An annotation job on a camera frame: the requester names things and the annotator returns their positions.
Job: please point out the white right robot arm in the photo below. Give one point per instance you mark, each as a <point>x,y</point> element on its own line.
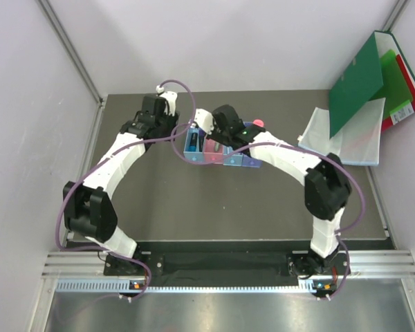
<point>326,188</point>

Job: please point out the green binder folder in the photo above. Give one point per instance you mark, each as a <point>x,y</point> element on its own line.
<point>362,79</point>

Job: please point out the purple plastic drawer bin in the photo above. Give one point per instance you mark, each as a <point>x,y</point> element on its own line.
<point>248,161</point>

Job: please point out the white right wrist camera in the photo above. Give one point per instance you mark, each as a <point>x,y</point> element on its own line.
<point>203,120</point>

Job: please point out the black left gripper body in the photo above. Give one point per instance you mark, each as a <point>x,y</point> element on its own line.
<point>167,124</point>

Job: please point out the black highlighter blue cap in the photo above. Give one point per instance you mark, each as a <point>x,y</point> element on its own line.
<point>193,141</point>

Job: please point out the red folder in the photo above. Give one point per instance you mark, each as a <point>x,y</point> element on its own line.
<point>398,90</point>

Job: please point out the pink capped glue stick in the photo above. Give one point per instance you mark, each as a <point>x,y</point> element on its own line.
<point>258,122</point>

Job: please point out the aluminium cable duct rail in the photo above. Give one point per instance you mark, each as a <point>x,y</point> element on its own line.
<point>84,272</point>

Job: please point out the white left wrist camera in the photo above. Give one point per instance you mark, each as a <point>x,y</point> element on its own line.
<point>170,97</point>

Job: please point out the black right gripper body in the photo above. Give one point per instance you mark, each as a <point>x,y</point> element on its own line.
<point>217,135</point>

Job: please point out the light blue drawer bin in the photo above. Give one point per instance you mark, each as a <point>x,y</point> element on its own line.
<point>233,160</point>

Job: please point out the translucent light blue folder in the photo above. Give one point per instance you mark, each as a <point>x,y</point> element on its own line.
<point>357,143</point>

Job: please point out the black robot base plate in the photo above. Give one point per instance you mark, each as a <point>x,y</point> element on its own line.
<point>285,257</point>

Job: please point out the pink plastic drawer bin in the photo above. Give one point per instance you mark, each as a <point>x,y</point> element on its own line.
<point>213,152</point>

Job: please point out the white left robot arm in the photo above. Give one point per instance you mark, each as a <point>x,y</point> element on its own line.
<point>89,210</point>

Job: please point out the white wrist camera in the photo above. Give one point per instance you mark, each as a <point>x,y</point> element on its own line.
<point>203,120</point>
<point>170,97</point>

